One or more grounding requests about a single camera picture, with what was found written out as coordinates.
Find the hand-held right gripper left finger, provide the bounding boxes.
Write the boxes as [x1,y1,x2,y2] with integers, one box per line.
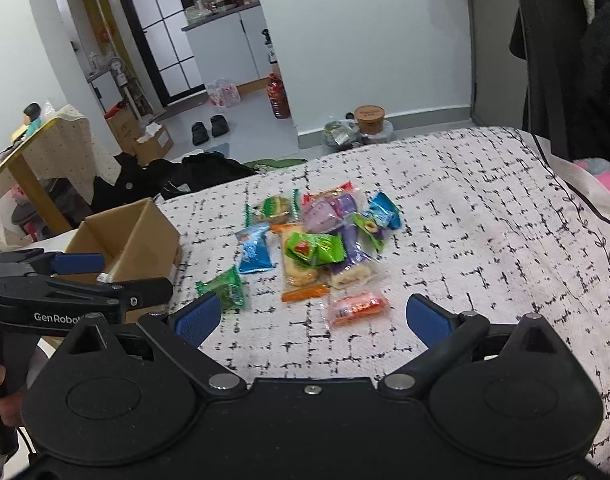
[50,292,248,396]

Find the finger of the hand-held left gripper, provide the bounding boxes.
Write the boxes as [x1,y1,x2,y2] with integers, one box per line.
[0,249,106,279]
[85,276,174,311]

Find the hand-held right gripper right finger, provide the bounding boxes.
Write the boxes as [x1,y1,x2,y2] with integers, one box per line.
[377,294,573,397]

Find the dark green snack packet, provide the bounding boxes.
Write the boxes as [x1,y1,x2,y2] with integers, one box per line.
[196,266,246,312]

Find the pink orange snack packet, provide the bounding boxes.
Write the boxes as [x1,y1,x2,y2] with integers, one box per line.
[328,292,390,327]

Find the blue snack packet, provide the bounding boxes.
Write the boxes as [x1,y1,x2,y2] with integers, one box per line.
[368,191,403,231]
[235,224,278,275]

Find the long purple bread packet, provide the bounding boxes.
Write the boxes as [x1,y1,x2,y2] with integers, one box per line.
[329,225,376,290]

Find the small green avocado packet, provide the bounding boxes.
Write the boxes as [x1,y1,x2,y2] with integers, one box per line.
[351,212,386,252]

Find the clear bread packet orange ends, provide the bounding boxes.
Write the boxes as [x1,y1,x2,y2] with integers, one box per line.
[272,222,332,303]

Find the green snack packet red label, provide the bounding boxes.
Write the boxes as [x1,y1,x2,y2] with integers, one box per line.
[285,234,346,266]

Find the small purple snack packet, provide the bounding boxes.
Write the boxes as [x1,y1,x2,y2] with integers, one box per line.
[335,191,362,222]

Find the round purple bun packet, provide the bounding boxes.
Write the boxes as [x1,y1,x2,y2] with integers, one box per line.
[302,196,346,235]

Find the person's left hand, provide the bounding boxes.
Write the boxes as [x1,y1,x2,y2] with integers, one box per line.
[0,357,26,427]

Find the white black patterned blanket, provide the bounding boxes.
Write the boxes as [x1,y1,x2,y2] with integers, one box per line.
[35,126,610,463]

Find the black clothes pile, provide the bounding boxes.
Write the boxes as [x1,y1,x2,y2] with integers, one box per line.
[91,152,173,216]

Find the dotted cream tablecloth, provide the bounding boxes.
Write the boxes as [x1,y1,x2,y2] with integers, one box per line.
[0,105,110,241]

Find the green snack packet brown picture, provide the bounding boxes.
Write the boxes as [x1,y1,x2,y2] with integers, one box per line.
[242,190,300,226]

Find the brown cardboard box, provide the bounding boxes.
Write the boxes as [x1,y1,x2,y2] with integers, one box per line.
[104,107,146,154]

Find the open cardboard box white paper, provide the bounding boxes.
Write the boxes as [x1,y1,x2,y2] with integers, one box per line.
[134,122,174,166]

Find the doll figurine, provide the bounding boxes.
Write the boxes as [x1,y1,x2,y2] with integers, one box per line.
[22,102,44,136]

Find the red orange snack packet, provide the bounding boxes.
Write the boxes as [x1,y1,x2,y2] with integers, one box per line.
[302,183,360,206]

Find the green rug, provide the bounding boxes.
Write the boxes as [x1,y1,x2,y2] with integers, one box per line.
[245,157,308,173]

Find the white tote bag leaf print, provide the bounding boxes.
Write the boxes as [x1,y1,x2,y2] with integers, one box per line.
[535,132,610,281]

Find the white standing fan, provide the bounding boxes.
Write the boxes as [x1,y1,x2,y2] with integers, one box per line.
[107,57,129,111]

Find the clear trash bag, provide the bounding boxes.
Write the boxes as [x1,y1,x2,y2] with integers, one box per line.
[322,117,363,153]

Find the brown paper tub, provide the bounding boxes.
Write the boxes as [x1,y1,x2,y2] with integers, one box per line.
[354,105,387,136]

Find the plastic wrapped bottle pack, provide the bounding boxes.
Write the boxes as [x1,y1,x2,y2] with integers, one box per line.
[206,78,242,107]

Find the pink fluffy toy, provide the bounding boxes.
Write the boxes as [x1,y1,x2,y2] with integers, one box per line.
[572,158,610,193]

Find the red oil bottle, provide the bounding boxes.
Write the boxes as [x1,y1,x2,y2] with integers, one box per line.
[267,73,290,120]

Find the black framed glass door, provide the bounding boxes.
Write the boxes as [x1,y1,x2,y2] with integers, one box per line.
[107,0,206,108]

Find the white kitchen cabinet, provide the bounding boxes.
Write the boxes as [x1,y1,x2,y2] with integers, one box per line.
[181,2,270,92]

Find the black coat white lining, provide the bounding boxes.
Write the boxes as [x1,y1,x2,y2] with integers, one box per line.
[505,0,610,162]

